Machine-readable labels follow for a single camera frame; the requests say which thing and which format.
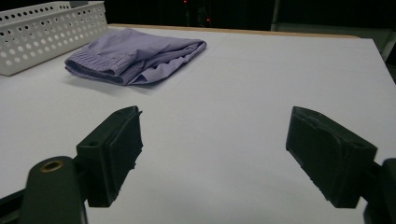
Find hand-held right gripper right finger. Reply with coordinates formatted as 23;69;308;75
285;105;378;209

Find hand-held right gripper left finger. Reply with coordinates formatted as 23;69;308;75
76;105;144;208

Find purple shorts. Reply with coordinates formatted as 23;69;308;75
64;27;207;87

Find white perforated plastic basket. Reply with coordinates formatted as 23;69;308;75
0;0;109;77

